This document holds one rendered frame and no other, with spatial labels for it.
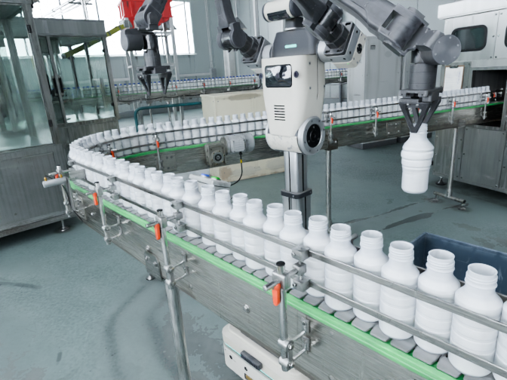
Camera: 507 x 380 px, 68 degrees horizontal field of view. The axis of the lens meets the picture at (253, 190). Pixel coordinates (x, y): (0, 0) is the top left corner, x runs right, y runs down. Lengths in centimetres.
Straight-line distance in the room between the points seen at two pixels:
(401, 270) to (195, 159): 210
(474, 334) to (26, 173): 384
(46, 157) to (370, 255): 367
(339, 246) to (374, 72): 635
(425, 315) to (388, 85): 665
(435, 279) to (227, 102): 458
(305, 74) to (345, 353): 102
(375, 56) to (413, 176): 606
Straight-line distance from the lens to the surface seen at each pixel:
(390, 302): 68
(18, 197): 410
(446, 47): 88
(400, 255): 65
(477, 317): 62
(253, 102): 522
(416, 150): 96
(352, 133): 322
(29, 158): 406
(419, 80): 94
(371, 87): 696
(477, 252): 123
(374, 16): 93
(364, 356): 75
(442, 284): 65
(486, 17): 459
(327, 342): 80
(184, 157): 259
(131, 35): 141
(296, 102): 148
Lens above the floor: 145
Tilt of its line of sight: 18 degrees down
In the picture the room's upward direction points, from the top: 4 degrees counter-clockwise
